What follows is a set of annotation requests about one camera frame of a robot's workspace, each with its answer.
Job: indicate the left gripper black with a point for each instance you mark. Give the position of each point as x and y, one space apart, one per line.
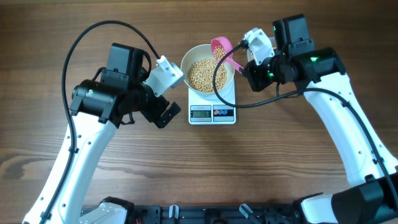
161 104

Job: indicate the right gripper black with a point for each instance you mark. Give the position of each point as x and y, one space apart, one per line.
251 71

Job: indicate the clear plastic container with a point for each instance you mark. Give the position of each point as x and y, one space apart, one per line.
260 49

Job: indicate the pink plastic scoop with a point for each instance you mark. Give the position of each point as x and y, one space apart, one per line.
226 44

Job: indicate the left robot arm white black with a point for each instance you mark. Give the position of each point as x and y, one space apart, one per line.
97 111

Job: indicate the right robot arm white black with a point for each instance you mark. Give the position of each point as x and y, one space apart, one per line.
320 76

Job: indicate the white digital kitchen scale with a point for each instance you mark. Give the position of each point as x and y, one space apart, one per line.
207 109

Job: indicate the soybeans in bowl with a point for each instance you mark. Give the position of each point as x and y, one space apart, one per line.
200 75

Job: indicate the soybeans in scoop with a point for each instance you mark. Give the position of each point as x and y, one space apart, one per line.
219 52

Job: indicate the white bowl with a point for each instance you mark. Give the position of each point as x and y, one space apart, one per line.
201 52

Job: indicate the black aluminium frame rail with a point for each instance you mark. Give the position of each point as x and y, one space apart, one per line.
267 214

